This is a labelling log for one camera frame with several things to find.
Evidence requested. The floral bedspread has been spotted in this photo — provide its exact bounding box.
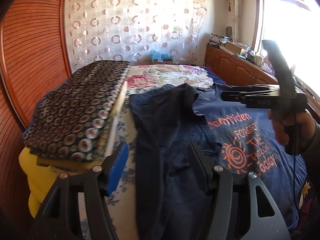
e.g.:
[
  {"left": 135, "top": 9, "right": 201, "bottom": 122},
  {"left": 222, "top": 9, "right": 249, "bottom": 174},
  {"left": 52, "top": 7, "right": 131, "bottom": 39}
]
[{"left": 126, "top": 64, "right": 214, "bottom": 95}]

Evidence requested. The dark patterned folded cloth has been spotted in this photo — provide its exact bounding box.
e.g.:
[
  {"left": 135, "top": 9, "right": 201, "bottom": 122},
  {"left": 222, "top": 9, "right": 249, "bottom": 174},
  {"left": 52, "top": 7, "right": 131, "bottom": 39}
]
[{"left": 22, "top": 60, "right": 130, "bottom": 163}]

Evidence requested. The white circle-patterned curtain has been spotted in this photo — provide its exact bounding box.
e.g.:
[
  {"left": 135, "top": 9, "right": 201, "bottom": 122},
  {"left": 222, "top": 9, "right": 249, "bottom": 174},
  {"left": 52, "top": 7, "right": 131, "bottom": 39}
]
[{"left": 65, "top": 0, "right": 207, "bottom": 71}]

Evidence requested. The cardboard box on sideboard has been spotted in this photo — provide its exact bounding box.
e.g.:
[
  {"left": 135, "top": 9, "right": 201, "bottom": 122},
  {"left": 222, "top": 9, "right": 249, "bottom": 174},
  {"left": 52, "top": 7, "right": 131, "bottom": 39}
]
[{"left": 224, "top": 42, "right": 246, "bottom": 55}]

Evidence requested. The navy blue blanket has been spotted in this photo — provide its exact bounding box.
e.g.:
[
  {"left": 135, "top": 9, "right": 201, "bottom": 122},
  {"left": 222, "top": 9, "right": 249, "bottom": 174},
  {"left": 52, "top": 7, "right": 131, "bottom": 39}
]
[{"left": 201, "top": 66, "right": 227, "bottom": 85}]

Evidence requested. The navy blue printed t-shirt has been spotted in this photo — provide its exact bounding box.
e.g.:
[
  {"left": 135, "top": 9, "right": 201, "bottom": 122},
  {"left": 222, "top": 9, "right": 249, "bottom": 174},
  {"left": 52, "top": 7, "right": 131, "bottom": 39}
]
[{"left": 129, "top": 84, "right": 306, "bottom": 239}]

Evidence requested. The person's right hand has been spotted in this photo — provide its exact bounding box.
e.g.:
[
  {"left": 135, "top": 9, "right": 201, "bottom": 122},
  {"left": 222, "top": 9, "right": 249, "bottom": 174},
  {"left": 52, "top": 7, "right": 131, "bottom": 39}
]
[{"left": 268, "top": 110, "right": 316, "bottom": 148}]

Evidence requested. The yellow cushion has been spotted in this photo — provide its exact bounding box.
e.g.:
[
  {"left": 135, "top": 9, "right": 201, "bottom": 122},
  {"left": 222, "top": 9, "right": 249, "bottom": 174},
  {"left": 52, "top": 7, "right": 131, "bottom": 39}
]
[{"left": 18, "top": 147, "right": 101, "bottom": 217}]

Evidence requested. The blue floral white sheet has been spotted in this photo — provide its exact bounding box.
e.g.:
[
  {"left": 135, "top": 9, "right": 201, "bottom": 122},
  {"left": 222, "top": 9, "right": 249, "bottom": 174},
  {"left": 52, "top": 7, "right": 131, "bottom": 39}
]
[{"left": 77, "top": 104, "right": 141, "bottom": 240}]

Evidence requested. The wooden louvered wardrobe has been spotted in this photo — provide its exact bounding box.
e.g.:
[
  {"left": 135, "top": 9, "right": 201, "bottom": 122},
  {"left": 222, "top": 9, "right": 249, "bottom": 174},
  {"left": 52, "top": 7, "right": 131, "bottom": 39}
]
[{"left": 1, "top": 0, "right": 71, "bottom": 231}]

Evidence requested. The wooden sideboard cabinet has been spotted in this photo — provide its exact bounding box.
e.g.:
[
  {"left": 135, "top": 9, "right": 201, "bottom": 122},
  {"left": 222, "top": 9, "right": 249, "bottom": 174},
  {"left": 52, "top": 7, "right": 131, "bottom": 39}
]
[{"left": 204, "top": 44, "right": 320, "bottom": 120}]

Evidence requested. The light blue box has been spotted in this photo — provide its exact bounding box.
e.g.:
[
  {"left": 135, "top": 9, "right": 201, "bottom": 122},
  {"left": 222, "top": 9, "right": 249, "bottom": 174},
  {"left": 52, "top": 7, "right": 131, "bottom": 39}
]
[{"left": 150, "top": 50, "right": 172, "bottom": 64}]

